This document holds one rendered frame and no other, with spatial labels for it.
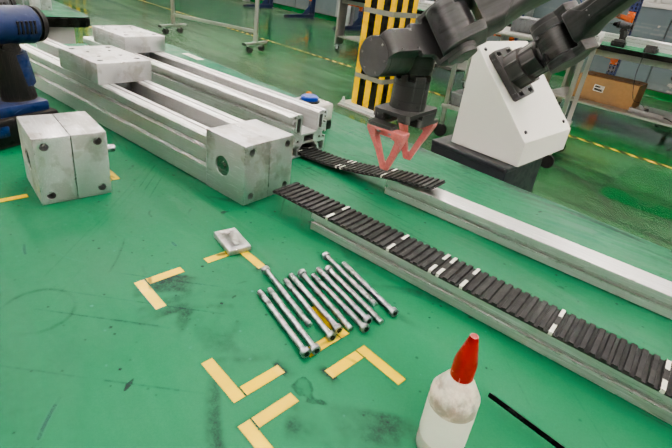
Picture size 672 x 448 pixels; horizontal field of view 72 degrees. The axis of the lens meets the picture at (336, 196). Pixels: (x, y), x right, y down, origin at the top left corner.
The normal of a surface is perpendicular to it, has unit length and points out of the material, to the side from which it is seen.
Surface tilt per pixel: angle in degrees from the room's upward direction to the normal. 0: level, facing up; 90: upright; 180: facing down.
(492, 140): 90
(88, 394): 0
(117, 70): 90
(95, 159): 90
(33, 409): 0
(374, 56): 89
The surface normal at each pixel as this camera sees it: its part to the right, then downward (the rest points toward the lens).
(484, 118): -0.72, 0.22
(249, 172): 0.77, 0.37
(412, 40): 0.50, -0.32
